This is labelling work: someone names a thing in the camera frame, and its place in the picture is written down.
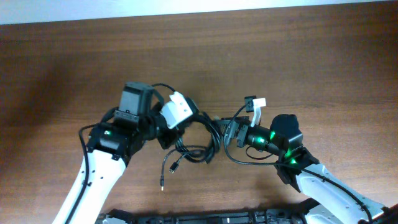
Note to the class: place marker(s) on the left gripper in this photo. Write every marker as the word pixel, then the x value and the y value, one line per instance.
pixel 168 140

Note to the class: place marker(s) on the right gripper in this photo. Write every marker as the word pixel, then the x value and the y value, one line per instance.
pixel 243 122

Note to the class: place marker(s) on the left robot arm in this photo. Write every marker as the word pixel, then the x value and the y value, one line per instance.
pixel 141 116

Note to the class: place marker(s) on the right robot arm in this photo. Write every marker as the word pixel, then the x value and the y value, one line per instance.
pixel 329 199

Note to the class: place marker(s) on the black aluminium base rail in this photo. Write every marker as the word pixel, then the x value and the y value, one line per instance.
pixel 276 215

